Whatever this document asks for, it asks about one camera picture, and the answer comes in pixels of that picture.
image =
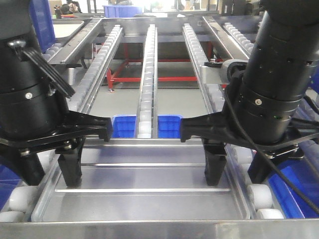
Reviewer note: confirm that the blue bin below rollers right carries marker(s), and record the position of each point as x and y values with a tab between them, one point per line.
168	126

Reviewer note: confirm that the silver metal tray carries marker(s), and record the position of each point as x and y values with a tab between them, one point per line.
141	180

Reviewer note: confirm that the blue bin below rollers left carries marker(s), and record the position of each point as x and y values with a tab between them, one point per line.
123	126

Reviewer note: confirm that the roller track beside crate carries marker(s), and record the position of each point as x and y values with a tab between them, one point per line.
199	64

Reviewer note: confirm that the roller track left of divider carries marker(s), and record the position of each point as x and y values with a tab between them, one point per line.
147	111

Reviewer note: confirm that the distant blue bin on table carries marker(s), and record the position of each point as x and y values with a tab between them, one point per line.
120	11

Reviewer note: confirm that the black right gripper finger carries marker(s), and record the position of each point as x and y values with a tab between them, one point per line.
259	169
215	160

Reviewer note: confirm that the steel divider rail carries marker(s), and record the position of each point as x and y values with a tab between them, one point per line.
226	47

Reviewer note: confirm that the seated person in background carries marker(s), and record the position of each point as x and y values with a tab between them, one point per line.
70	7

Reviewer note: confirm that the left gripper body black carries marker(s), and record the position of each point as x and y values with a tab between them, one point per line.
74	125

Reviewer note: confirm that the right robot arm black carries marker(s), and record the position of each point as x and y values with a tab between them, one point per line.
286	48

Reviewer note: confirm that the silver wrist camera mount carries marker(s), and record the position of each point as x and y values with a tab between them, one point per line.
221	72

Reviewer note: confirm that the blue bin below rollers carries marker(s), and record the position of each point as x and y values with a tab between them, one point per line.
123	126
168	126

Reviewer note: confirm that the red floor frame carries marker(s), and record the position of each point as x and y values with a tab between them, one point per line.
170	62

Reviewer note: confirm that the front steel shelf beam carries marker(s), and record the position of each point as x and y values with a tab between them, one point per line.
229	229

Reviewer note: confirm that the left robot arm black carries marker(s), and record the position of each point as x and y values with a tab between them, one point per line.
34	115

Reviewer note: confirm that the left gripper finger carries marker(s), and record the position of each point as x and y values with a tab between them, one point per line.
26	166
69	161

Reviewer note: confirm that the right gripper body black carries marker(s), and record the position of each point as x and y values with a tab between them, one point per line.
240	110

